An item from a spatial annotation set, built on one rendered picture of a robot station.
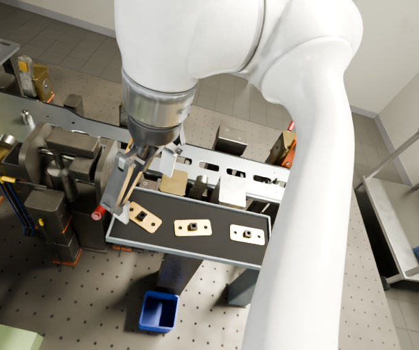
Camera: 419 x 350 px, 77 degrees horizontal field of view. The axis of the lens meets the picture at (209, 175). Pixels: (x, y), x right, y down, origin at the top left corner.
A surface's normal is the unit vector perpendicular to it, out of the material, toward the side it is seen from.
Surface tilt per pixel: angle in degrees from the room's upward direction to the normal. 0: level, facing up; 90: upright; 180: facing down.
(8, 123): 0
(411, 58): 90
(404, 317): 0
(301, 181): 52
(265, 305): 62
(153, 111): 90
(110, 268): 0
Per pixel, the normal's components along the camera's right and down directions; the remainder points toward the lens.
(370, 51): -0.11, 0.76
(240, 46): 0.38, 0.75
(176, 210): 0.26, -0.60
